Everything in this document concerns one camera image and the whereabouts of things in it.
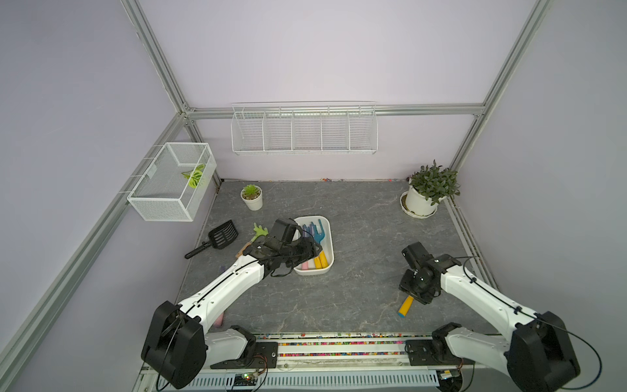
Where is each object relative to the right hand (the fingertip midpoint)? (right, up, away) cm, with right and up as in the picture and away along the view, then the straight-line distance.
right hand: (404, 289), depth 84 cm
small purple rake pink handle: (-63, -9, -3) cm, 64 cm away
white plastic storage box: (-27, +13, +13) cm, 33 cm away
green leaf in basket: (-71, +39, -3) cm, 81 cm away
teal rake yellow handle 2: (-31, +8, +8) cm, 33 cm away
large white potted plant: (+13, +36, +10) cm, 40 cm away
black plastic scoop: (-73, +15, +18) cm, 77 cm away
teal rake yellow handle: (-30, +16, +15) cm, 37 cm away
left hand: (-30, +13, -4) cm, 33 cm away
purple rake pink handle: (-34, +11, -10) cm, 37 cm away
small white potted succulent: (-59, +33, +21) cm, 71 cm away
